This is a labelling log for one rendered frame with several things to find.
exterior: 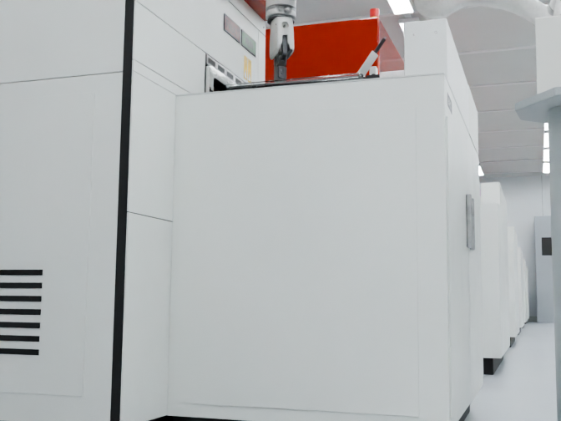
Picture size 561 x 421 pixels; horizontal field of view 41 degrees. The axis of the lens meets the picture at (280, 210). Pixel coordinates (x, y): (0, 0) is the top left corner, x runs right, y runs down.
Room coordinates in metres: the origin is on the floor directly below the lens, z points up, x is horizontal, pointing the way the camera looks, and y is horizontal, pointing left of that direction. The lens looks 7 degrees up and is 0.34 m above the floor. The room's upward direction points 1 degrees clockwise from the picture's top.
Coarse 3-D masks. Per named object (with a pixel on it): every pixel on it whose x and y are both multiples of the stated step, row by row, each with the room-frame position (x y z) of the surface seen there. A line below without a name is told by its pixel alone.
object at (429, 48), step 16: (416, 32) 1.63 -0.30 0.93; (432, 32) 1.62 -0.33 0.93; (448, 32) 1.64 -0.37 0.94; (416, 48) 1.63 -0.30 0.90; (432, 48) 1.62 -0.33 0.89; (448, 48) 1.64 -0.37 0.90; (416, 64) 1.63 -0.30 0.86; (432, 64) 1.62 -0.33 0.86; (448, 64) 1.63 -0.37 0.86; (448, 80) 1.63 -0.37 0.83; (464, 80) 2.01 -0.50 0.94; (464, 96) 2.00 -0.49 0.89; (464, 112) 1.99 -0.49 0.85
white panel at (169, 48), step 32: (128, 0) 1.57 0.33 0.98; (160, 0) 1.67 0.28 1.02; (192, 0) 1.82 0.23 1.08; (224, 0) 2.01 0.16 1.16; (128, 32) 1.57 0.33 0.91; (160, 32) 1.67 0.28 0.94; (192, 32) 1.83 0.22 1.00; (224, 32) 2.02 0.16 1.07; (256, 32) 2.25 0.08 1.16; (128, 64) 1.56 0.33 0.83; (160, 64) 1.68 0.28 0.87; (192, 64) 1.83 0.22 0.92; (224, 64) 2.02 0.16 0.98; (256, 64) 2.26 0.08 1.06
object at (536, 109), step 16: (544, 96) 1.68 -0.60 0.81; (560, 96) 1.66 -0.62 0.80; (528, 112) 1.80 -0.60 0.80; (544, 112) 1.80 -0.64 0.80; (560, 112) 1.73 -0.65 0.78; (560, 128) 1.73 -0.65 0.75; (560, 144) 1.74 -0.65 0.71; (560, 160) 1.74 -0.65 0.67; (560, 176) 1.74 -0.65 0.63; (560, 192) 1.74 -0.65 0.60; (560, 208) 1.74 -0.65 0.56; (560, 224) 1.74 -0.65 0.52; (560, 240) 1.74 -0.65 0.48; (560, 256) 1.75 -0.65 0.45; (560, 272) 1.75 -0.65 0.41; (560, 288) 1.75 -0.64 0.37; (560, 304) 1.75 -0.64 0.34; (560, 320) 1.75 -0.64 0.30; (560, 336) 1.75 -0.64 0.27; (560, 352) 1.76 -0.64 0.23; (560, 368) 1.76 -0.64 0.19; (560, 384) 1.76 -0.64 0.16; (560, 400) 1.76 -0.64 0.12; (560, 416) 1.77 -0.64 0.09
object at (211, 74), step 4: (208, 68) 1.90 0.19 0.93; (212, 68) 1.92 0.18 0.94; (208, 72) 1.90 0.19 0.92; (212, 72) 1.92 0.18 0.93; (216, 72) 1.94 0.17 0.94; (208, 76) 1.90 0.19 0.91; (212, 76) 1.92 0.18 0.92; (216, 76) 1.94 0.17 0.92; (220, 76) 1.97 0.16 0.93; (224, 76) 1.99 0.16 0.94; (208, 80) 1.90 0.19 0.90; (212, 80) 1.92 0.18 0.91; (216, 80) 1.96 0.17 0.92; (220, 80) 1.97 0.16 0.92; (224, 80) 1.99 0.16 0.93; (228, 80) 2.02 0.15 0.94; (208, 84) 1.90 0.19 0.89; (212, 84) 1.92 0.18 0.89; (220, 84) 2.00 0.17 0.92; (224, 84) 2.00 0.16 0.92; (208, 88) 1.90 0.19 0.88; (212, 88) 1.92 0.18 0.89; (224, 88) 2.03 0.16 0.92
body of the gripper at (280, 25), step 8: (280, 16) 1.99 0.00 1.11; (272, 24) 2.02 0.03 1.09; (280, 24) 1.98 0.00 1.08; (288, 24) 1.99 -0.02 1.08; (272, 32) 2.02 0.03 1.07; (280, 32) 1.98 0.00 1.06; (288, 32) 1.98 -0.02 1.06; (272, 40) 2.02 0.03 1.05; (280, 40) 1.98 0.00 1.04; (288, 40) 1.98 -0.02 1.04; (272, 48) 2.02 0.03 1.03; (280, 48) 2.00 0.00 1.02; (288, 48) 2.02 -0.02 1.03; (272, 56) 2.04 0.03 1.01; (288, 56) 2.03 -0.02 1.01
